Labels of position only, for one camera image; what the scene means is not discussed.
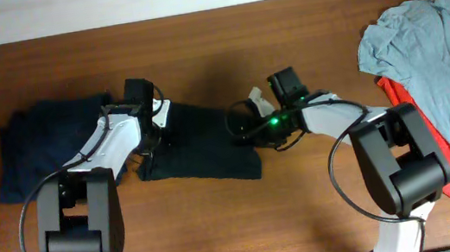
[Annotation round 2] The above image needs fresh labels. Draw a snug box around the black t-shirt with white logo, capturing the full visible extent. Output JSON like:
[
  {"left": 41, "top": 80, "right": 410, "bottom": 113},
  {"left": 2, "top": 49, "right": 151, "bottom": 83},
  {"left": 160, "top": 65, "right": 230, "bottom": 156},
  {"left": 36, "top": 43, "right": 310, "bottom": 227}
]
[{"left": 137, "top": 103, "right": 263, "bottom": 181}]

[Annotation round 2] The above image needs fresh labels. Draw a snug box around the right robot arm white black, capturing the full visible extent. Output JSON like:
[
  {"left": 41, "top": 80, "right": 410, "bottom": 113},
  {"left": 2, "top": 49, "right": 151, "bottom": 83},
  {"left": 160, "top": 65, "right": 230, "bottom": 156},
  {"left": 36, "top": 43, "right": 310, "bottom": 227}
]
[{"left": 232, "top": 67, "right": 450, "bottom": 252}]

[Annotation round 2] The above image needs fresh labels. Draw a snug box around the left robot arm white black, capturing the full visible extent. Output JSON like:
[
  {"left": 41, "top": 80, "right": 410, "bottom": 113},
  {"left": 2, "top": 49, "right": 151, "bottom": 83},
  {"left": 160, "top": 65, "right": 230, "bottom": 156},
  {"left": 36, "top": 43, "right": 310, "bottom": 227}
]
[{"left": 31, "top": 79, "right": 170, "bottom": 252}]

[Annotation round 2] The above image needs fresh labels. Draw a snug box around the folded navy blue garment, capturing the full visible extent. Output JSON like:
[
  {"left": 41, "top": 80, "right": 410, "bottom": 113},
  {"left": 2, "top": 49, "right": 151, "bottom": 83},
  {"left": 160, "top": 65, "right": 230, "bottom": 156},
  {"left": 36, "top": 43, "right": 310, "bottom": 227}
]
[{"left": 0, "top": 93, "right": 113, "bottom": 204}]

